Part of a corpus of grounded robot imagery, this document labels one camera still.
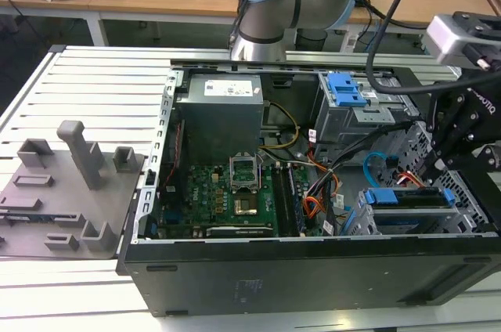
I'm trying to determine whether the orange wire bundle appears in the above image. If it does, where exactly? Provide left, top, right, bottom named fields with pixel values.
left=303, top=173, right=342, bottom=227

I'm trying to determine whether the orange red disk power wire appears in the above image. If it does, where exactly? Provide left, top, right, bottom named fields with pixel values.
left=397, top=173, right=427, bottom=190

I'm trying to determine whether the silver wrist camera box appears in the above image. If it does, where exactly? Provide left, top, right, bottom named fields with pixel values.
left=424, top=13, right=501, bottom=70

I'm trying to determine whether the black RAM slot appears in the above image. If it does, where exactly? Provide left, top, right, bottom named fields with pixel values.
left=284, top=163, right=295, bottom=237
left=273, top=163, right=286, bottom=237

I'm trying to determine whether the black graphics card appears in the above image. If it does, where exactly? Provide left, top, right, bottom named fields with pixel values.
left=205, top=225, right=275, bottom=238

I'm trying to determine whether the green motherboard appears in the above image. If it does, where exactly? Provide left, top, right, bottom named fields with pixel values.
left=154, top=161, right=326, bottom=239

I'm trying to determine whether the yellow black power wire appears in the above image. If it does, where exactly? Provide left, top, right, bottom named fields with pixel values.
left=261, top=100, right=301, bottom=151

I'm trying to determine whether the black PC case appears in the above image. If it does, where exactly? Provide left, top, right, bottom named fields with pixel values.
left=116, top=58, right=501, bottom=317

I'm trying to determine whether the blue flat data wire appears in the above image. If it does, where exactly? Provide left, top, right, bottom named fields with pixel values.
left=362, top=153, right=400, bottom=190
left=338, top=208, right=359, bottom=236

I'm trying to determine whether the blue plastic drive latch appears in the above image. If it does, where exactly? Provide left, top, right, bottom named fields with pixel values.
left=328, top=73, right=369, bottom=108

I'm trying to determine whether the CPU socket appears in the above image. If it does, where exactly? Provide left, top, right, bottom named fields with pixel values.
left=233, top=193, right=259, bottom=218

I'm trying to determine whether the RAM stick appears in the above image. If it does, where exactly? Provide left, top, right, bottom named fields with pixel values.
left=292, top=167, right=307, bottom=236

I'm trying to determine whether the silver metal disk bay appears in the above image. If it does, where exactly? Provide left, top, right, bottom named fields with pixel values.
left=354, top=186, right=463, bottom=237

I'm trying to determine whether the grey parts rack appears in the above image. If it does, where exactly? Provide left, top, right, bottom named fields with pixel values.
left=0, top=120, right=146, bottom=261

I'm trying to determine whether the black waste bin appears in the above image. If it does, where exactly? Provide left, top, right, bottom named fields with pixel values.
left=295, top=28, right=328, bottom=52

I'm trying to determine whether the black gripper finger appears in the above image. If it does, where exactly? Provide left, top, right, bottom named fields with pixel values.
left=440, top=128, right=501, bottom=172
left=424, top=87, right=477, bottom=186

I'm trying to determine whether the silver drive cage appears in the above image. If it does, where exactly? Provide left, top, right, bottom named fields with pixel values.
left=315, top=71, right=422, bottom=155

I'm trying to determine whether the metal socket cover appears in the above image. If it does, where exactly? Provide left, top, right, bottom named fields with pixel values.
left=229, top=154, right=260, bottom=192

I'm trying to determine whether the hard disk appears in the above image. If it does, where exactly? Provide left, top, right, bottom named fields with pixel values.
left=362, top=186, right=456, bottom=210

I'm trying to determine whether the black sleeved wire bundle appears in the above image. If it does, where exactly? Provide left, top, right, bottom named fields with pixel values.
left=311, top=120, right=418, bottom=196

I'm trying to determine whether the grey power supply unit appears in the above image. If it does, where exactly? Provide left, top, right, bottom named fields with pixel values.
left=174, top=73, right=264, bottom=168

